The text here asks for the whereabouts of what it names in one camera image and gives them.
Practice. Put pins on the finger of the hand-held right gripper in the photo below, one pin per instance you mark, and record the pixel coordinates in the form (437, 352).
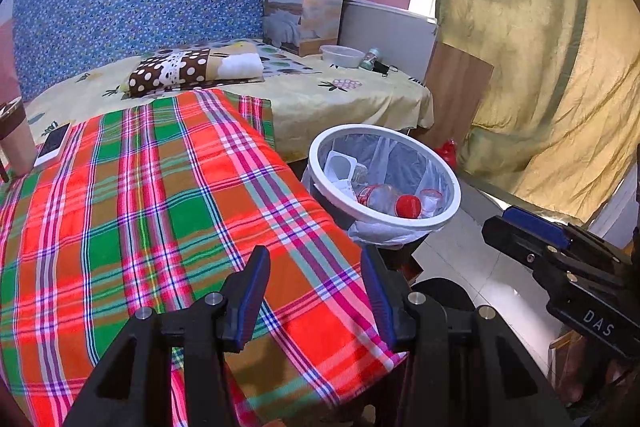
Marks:
(510, 239)
(535, 227)

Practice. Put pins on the yellow curtain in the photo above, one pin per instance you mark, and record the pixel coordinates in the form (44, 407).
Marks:
(540, 47)

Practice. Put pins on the wooden board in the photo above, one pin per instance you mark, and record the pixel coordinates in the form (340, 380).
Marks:
(457, 92)

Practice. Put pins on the yellow printed bedsheet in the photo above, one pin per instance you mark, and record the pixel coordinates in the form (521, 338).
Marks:
(350, 102)

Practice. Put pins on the white lidded paper cup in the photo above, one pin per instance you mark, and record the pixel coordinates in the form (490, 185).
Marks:
(340, 169)

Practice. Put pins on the blue floral headboard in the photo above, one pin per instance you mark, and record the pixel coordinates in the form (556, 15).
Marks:
(150, 2)

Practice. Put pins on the red plastic bag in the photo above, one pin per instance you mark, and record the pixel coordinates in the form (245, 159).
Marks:
(446, 153)

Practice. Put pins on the black face mask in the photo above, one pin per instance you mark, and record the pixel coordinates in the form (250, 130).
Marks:
(386, 68)

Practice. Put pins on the white smartphone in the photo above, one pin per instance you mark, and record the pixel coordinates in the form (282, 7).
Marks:
(54, 144)

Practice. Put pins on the red barcode packet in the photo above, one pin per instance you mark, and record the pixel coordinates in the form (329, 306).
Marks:
(375, 197)

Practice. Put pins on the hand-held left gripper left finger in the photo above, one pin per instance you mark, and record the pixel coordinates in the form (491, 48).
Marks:
(255, 297)

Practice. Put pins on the quilt packaging box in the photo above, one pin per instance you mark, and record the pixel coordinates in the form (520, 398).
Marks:
(300, 12)

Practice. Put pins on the brown polka dot pillow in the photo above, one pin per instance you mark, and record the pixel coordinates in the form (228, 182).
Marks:
(165, 72)

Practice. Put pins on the white panel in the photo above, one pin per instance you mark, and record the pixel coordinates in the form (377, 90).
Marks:
(385, 37)

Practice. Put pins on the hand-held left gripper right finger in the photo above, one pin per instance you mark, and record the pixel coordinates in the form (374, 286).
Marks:
(377, 297)

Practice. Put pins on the small green bottle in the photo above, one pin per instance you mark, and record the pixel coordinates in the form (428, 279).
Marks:
(371, 59)

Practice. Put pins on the brown lidded mug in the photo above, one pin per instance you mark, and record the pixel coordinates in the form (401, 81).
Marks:
(17, 142)

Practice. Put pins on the white bin with plastic liner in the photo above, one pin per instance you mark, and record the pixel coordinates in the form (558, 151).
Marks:
(385, 142)

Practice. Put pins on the clear plastic bowl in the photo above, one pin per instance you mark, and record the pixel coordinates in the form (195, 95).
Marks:
(342, 56)

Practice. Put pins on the plaid tablecloth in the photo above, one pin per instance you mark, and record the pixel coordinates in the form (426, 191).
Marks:
(150, 207)

